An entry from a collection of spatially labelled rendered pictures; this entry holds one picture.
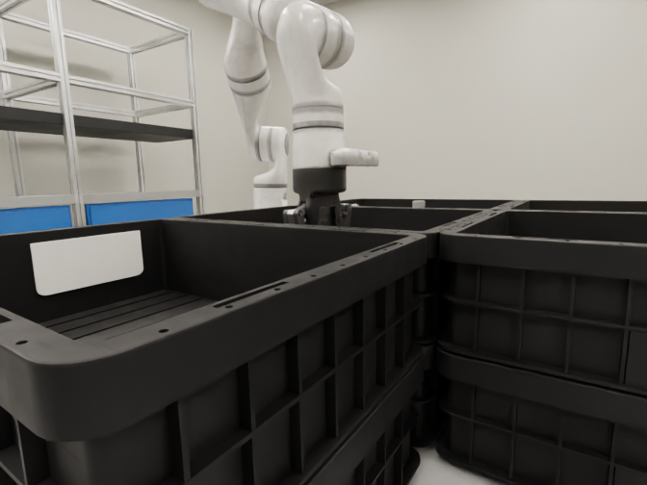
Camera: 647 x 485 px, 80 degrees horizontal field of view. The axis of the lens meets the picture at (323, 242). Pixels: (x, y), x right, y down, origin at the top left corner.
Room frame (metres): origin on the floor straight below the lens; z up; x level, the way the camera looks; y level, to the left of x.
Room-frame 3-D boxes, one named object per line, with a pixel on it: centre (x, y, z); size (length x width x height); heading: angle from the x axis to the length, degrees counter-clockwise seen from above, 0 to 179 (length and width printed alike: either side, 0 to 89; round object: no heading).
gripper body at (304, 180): (0.55, 0.00, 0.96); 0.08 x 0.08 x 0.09
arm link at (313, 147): (0.54, -0.01, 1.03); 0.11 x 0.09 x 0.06; 56
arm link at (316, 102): (0.54, 0.01, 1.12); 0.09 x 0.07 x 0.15; 133
